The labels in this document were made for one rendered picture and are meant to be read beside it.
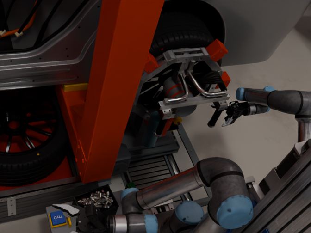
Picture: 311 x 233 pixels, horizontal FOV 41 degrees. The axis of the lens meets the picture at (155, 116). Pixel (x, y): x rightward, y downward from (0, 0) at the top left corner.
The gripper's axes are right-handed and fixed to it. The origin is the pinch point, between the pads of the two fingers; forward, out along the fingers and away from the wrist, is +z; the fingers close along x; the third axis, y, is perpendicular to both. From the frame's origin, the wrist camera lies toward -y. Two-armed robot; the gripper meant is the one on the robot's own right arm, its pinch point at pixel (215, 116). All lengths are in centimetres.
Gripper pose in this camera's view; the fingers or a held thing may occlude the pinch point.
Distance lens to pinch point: 238.6
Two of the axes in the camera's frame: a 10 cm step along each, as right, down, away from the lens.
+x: 3.5, 7.8, -5.2
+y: 2.3, -6.1, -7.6
